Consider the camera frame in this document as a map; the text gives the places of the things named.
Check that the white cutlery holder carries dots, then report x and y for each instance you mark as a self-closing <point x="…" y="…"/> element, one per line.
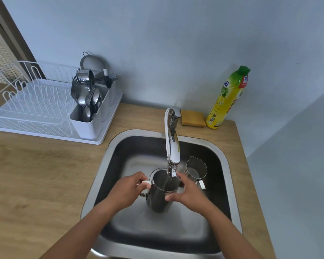
<point x="86" y="129"/>

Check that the person's left hand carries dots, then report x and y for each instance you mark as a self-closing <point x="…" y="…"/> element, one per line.
<point x="124" y="190"/>

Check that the steel mesh strainer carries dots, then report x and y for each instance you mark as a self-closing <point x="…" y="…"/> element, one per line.
<point x="93" y="63"/>

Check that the brown window frame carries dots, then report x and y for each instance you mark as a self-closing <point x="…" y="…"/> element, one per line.
<point x="13" y="35"/>

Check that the small steel cup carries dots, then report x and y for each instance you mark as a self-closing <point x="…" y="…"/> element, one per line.
<point x="84" y="76"/>

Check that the person's right forearm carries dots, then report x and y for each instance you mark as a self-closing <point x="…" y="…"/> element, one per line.
<point x="228" y="234"/>

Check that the person's right hand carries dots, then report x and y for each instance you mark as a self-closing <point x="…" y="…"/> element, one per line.
<point x="190" y="195"/>

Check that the bunch of steel cutlery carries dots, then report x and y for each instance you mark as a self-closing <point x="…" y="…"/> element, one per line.
<point x="87" y="98"/>

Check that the large steel milk pitcher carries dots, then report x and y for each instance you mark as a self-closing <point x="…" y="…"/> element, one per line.
<point x="159" y="198"/>

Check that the chrome sink faucet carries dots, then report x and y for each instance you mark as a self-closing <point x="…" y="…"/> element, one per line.
<point x="172" y="142"/>

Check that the stainless steel sink basin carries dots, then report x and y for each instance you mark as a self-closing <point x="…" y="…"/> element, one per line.
<point x="129" y="159"/>

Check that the black white kitchen utensil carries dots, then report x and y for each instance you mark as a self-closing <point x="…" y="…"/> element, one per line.
<point x="107" y="79"/>

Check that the white plastic drain tray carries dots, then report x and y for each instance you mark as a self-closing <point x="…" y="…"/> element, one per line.
<point x="112" y="105"/>

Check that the yellow green dish soap bottle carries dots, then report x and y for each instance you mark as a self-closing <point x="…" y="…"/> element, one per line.
<point x="226" y="99"/>

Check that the person's left thumb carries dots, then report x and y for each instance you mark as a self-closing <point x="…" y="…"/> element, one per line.
<point x="144" y="187"/>

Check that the person's right thumb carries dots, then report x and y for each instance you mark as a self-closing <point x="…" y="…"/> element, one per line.
<point x="172" y="197"/>

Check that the yellow dish sponge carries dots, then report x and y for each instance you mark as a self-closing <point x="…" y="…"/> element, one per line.
<point x="192" y="118"/>

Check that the small steel milk pitcher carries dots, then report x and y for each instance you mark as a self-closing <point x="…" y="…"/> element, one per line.
<point x="198" y="165"/>

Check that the person's left forearm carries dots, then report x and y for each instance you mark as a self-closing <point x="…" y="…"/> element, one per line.
<point x="83" y="231"/>

